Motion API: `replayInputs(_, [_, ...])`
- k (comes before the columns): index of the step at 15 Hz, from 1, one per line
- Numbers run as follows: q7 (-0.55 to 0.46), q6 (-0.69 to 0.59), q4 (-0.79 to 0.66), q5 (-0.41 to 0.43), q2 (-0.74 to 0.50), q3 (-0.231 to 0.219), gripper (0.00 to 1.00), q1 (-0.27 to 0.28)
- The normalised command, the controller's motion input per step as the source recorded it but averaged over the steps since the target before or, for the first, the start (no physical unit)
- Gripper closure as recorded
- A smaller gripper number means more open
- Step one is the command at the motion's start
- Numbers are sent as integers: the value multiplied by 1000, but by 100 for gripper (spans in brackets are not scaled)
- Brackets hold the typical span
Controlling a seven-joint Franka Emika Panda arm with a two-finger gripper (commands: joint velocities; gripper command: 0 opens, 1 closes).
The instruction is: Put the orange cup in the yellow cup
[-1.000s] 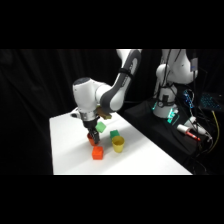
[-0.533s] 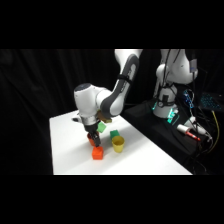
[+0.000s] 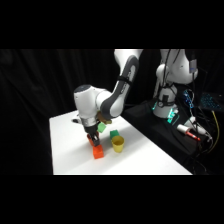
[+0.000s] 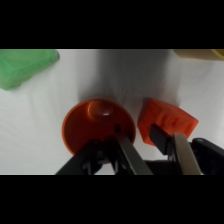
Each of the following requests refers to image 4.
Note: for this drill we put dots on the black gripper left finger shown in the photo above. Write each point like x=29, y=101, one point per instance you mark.
x=128, y=156

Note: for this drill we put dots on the orange plastic cup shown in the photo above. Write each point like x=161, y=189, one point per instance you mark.
x=90, y=126

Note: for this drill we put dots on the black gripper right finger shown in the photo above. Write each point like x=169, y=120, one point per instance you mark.
x=186, y=156

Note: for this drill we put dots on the orange toy cube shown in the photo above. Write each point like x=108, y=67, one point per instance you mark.
x=166, y=116

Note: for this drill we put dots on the large light green cube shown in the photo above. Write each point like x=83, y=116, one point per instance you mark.
x=23, y=66

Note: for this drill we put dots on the yellow plastic cup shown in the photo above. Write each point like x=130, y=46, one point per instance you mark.
x=200, y=54

